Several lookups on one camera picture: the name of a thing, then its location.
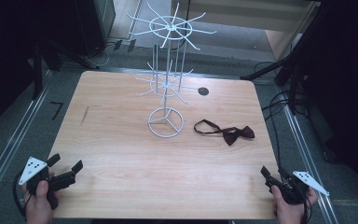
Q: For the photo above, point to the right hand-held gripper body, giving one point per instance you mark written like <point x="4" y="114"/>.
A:
<point x="292" y="189"/>

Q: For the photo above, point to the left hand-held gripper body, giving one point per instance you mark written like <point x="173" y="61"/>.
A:
<point x="32" y="169"/>

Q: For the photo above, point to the dark red bow tie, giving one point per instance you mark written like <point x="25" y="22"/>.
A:
<point x="234" y="134"/>

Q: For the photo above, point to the person's right hand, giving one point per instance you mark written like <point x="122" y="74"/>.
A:
<point x="287" y="210"/>

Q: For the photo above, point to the person's left hand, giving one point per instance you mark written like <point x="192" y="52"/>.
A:
<point x="38" y="203"/>

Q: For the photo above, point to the black metal stand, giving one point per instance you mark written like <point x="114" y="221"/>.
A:
<point x="293" y="90"/>
<point x="37" y="74"/>

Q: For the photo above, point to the black round table grommet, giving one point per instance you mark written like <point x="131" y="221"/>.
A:
<point x="203" y="91"/>

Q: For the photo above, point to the black plug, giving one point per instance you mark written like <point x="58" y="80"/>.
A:
<point x="117" y="44"/>
<point x="131" y="45"/>

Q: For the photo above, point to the dark cabinet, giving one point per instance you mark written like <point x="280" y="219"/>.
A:
<point x="93" y="25"/>

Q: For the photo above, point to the metal floor rail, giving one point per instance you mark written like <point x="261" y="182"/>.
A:
<point x="16" y="137"/>
<point x="304" y="155"/>

